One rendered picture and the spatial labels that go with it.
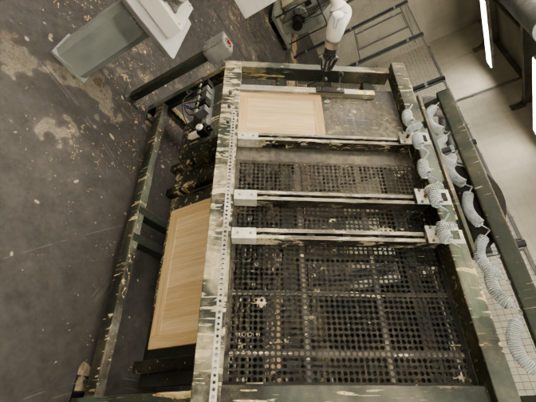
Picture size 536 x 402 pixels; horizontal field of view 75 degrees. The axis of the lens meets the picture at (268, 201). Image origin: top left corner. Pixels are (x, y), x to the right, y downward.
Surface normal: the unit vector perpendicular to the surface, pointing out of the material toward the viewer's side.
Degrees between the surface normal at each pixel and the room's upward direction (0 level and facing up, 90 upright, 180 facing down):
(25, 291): 0
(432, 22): 90
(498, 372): 57
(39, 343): 0
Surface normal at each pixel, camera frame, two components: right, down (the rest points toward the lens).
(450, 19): -0.07, 0.76
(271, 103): 0.06, -0.55
